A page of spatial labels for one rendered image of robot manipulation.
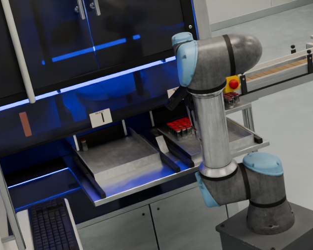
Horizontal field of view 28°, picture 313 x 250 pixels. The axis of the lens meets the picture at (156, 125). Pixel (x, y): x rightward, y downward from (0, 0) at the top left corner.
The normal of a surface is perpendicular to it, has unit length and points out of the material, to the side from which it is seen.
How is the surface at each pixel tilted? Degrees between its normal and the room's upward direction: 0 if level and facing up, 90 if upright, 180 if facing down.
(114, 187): 0
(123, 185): 0
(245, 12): 90
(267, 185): 90
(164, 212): 90
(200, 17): 90
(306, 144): 0
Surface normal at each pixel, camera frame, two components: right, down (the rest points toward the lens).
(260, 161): -0.06, -0.94
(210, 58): 0.04, 0.06
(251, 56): 0.64, 0.22
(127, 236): 0.36, 0.28
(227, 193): 0.17, 0.42
